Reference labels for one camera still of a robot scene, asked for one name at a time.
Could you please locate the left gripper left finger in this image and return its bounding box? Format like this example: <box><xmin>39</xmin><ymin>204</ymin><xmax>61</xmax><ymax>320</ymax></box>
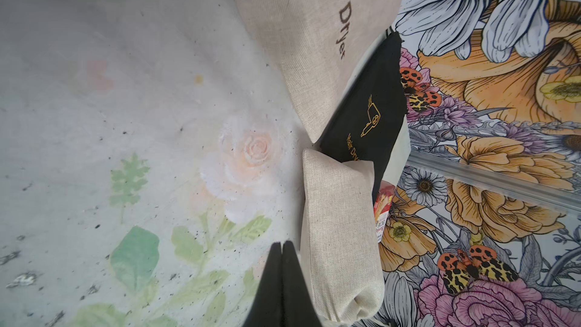
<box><xmin>242</xmin><ymin>242</ymin><xmax>283</xmax><ymax>327</ymax></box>

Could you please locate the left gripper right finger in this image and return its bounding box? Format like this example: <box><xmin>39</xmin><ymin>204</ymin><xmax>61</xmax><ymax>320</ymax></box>
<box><xmin>281</xmin><ymin>241</ymin><xmax>322</xmax><ymax>327</ymax></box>

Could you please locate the beige cloth bag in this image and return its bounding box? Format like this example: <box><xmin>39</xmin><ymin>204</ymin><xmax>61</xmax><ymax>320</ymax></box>
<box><xmin>300</xmin><ymin>149</ymin><xmax>384</xmax><ymax>325</ymax></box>
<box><xmin>235</xmin><ymin>0</ymin><xmax>402</xmax><ymax>141</ymax></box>

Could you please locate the black hair dryer pouch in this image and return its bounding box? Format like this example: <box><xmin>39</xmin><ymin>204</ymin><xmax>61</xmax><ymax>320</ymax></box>
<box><xmin>319</xmin><ymin>32</ymin><xmax>407</xmax><ymax>199</ymax></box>

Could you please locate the red white bandage box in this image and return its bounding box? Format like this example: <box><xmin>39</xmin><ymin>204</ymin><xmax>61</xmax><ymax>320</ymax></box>
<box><xmin>374</xmin><ymin>180</ymin><xmax>396</xmax><ymax>243</ymax></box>

